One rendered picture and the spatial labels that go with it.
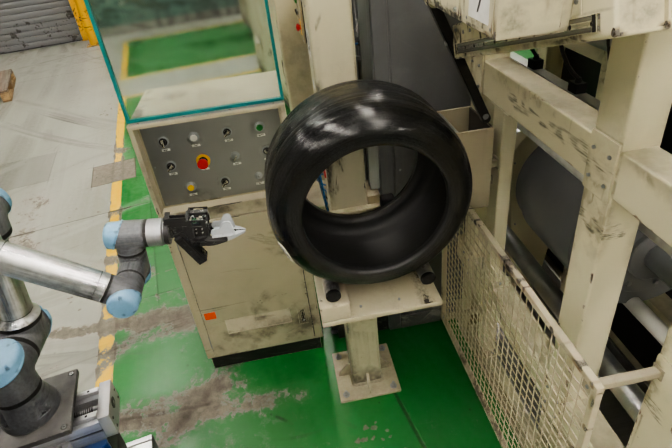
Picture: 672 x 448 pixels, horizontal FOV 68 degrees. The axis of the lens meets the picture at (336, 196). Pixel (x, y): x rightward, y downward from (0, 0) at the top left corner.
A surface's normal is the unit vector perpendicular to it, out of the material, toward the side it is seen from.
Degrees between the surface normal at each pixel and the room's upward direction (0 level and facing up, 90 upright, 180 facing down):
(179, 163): 90
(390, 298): 0
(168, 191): 90
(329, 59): 90
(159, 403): 0
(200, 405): 0
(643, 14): 72
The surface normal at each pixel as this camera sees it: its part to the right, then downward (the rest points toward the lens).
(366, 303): -0.10, -0.85
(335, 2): 0.15, 0.51
